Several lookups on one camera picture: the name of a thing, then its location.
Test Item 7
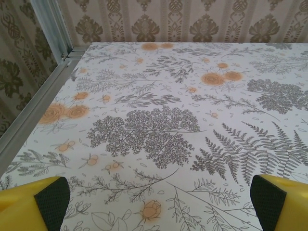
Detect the floral patterned table cover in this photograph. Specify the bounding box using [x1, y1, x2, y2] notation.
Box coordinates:
[0, 42, 308, 231]

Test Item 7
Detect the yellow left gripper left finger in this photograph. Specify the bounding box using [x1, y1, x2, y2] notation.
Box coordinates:
[0, 176, 71, 231]

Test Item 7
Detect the aluminium upright frame post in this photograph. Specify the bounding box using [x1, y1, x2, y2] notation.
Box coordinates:
[30, 0, 74, 60]

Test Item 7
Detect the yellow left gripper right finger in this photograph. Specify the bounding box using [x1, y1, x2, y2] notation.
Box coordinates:
[250, 174, 308, 231]

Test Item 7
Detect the aluminium side frame rail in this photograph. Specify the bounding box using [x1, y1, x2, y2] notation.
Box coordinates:
[0, 47, 85, 157]

